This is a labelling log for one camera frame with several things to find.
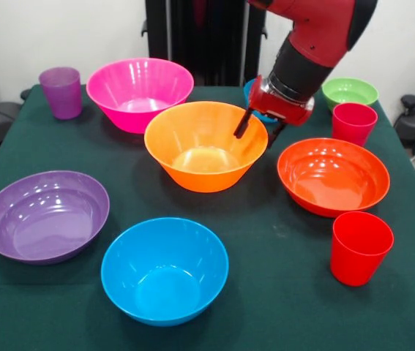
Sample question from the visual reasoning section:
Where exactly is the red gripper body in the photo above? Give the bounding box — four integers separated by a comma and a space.
247, 75, 316, 127

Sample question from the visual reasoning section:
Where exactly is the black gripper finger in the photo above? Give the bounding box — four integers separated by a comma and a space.
233, 108, 254, 140
267, 123, 287, 149

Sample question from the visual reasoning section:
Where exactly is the orange bowl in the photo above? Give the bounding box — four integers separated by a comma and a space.
143, 101, 269, 194

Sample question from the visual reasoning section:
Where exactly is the large blue bowl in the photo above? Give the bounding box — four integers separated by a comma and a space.
100, 216, 230, 328

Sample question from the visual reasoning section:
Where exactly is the small blue bowl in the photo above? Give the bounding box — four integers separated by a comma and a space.
243, 78, 278, 124

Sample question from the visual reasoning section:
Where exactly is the red-orange bowl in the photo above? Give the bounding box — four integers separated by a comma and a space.
277, 137, 392, 219

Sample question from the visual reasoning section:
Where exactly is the crimson cup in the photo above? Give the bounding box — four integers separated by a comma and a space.
331, 102, 379, 148

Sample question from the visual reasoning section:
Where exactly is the pink bowl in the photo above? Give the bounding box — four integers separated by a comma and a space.
86, 57, 195, 135

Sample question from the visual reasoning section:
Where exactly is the red cup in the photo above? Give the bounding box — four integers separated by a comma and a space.
329, 211, 395, 287

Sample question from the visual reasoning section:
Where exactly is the dark green tablecloth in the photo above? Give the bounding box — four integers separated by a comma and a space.
0, 84, 415, 351

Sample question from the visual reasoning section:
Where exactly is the purple cup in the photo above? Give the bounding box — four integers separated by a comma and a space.
38, 67, 83, 121

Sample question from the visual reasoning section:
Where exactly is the purple bowl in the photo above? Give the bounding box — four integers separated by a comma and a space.
0, 170, 111, 265

